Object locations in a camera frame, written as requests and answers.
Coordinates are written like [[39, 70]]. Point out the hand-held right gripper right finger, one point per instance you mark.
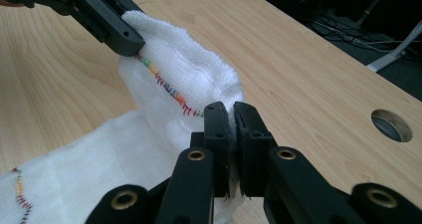
[[253, 147]]

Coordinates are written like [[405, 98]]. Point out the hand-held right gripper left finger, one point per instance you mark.
[[217, 144]]

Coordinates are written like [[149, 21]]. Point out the white cloth with coloured stitching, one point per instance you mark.
[[159, 117]]

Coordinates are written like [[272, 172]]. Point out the grey metal pole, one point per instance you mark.
[[373, 5]]

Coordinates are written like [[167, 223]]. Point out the white metal stand frame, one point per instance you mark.
[[396, 53]]

